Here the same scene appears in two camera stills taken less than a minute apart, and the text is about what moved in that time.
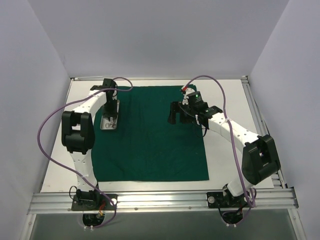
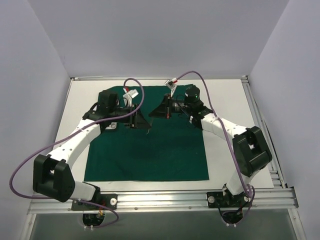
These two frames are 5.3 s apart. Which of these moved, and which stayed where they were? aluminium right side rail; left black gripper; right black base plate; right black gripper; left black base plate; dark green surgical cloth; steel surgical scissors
Moved: right black gripper; steel surgical scissors; left black gripper
Stayed: right black base plate; dark green surgical cloth; left black base plate; aluminium right side rail
